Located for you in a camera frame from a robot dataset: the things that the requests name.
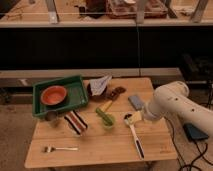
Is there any silver fork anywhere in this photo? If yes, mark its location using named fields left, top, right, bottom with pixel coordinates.
left=43, top=146, right=78, bottom=153

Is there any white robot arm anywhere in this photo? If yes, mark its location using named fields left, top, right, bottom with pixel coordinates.
left=131, top=81, right=213, bottom=136

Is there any black foot pedal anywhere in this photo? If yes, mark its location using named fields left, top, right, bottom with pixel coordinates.
left=183, top=123, right=209, bottom=141

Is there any yellow wooden stick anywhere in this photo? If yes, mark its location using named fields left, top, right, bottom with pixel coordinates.
left=99, top=100, right=112, bottom=112

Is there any striped folded cloth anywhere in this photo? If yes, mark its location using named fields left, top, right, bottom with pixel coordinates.
left=64, top=110, right=88, bottom=136

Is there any blue sponge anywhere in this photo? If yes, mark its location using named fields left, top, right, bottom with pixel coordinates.
left=128, top=95, right=144, bottom=111

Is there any red bowl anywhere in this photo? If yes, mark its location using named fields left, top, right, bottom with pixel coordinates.
left=40, top=85, right=67, bottom=106

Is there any dark brown bowl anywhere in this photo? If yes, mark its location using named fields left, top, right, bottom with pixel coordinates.
left=87, top=83, right=107, bottom=101

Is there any white dish brush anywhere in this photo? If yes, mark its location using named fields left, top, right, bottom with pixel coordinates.
left=124, top=114, right=144, bottom=159

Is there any brown chocolate bar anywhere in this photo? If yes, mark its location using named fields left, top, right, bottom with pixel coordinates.
left=107, top=87, right=126, bottom=101

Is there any crumpled white paper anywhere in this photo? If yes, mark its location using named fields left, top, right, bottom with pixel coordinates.
left=89, top=75, right=112, bottom=95

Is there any green plastic tray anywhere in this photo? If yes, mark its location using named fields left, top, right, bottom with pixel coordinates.
left=32, top=75, right=89, bottom=119

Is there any black cable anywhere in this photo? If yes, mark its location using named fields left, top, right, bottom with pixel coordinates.
left=165, top=118, right=213, bottom=171

